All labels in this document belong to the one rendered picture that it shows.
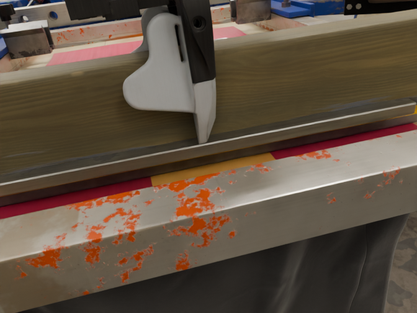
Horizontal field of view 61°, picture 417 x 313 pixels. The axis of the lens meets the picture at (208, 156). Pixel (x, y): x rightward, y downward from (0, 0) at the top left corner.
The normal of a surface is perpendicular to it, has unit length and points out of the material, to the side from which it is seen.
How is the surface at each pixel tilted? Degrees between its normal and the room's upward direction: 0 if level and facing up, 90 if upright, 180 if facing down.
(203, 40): 102
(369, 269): 94
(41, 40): 90
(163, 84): 83
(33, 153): 91
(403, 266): 0
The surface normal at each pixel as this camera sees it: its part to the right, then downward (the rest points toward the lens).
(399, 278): -0.11, -0.86
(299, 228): 0.22, 0.47
